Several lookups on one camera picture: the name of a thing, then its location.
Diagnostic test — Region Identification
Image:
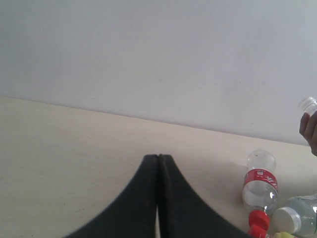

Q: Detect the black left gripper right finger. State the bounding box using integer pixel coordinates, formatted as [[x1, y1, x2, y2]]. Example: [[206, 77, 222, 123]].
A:
[[158, 155, 249, 238]]

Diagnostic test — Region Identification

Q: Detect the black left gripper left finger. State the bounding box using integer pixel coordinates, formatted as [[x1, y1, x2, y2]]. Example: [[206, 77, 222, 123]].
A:
[[68, 155, 158, 238]]

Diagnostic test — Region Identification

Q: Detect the yellow-label red-cap bottle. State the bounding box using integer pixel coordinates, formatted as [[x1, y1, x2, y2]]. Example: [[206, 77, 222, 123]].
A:
[[248, 225, 297, 238]]

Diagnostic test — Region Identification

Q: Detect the green-label white-cap bottle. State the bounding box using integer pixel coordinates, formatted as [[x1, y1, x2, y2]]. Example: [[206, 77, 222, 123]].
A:
[[272, 194, 317, 237]]

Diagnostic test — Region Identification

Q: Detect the white floral-label clear bottle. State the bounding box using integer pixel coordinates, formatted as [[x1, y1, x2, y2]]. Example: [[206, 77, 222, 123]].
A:
[[298, 97, 317, 116]]

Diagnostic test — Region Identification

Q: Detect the clear red-label cola bottle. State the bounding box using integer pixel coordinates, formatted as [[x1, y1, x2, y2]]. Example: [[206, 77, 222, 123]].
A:
[[242, 149, 278, 231]]

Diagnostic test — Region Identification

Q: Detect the open bare human hand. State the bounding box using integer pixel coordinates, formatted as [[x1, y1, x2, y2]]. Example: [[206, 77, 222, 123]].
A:
[[299, 112, 317, 156]]

